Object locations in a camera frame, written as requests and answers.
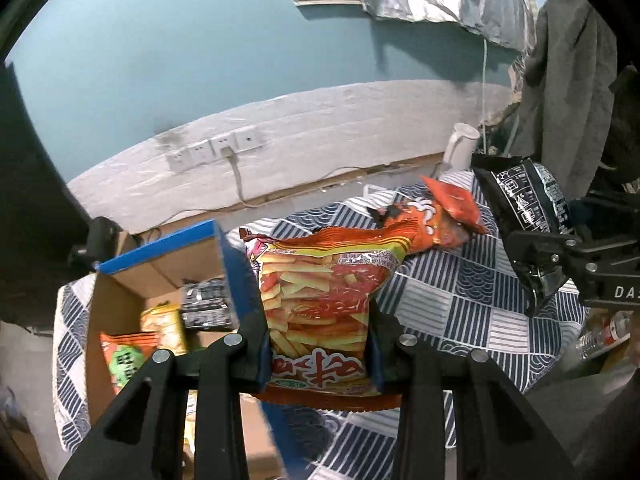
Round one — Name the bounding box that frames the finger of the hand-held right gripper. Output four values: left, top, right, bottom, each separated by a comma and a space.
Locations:
505, 229, 586, 301
567, 191, 640, 235

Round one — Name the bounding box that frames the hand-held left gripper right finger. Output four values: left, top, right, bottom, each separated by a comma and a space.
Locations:
367, 305, 576, 480

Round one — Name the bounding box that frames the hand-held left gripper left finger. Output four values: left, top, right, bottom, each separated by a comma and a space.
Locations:
59, 305, 273, 480

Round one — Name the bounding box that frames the red fries snack bag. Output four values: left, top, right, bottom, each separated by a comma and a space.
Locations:
242, 225, 408, 413

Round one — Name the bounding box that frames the yellow snack packet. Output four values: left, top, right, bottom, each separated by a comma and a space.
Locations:
182, 390, 200, 461
140, 302, 190, 356

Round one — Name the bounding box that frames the green orange snack bag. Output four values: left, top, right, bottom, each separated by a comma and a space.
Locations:
99, 331, 158, 396

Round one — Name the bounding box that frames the blue cardboard box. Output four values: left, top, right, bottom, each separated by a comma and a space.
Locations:
85, 220, 286, 480

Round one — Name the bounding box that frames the clear plastic bottle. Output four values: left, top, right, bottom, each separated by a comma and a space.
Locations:
577, 310, 633, 361

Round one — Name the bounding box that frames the navy white patterned tablecloth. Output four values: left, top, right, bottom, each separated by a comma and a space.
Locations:
52, 170, 588, 480

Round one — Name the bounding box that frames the small orange red packet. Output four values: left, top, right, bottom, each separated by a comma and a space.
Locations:
419, 175, 490, 236

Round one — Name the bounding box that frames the grey hanging cloth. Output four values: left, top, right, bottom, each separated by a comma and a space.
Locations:
510, 0, 621, 196

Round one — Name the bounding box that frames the orange black snack bag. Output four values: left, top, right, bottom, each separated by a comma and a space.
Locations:
370, 199, 471, 256

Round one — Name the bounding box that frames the white jug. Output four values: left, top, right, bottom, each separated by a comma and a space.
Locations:
442, 122, 481, 173

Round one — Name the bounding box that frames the dark furniture panel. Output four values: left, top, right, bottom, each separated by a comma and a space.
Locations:
0, 60, 96, 326

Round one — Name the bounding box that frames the thin white hanging cable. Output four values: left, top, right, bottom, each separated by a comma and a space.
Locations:
481, 37, 490, 153

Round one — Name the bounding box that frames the grey plug with cable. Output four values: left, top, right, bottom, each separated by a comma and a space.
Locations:
220, 146, 251, 208

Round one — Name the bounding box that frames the white wall socket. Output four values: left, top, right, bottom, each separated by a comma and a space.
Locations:
209, 134, 238, 159
166, 141, 212, 173
232, 127, 263, 151

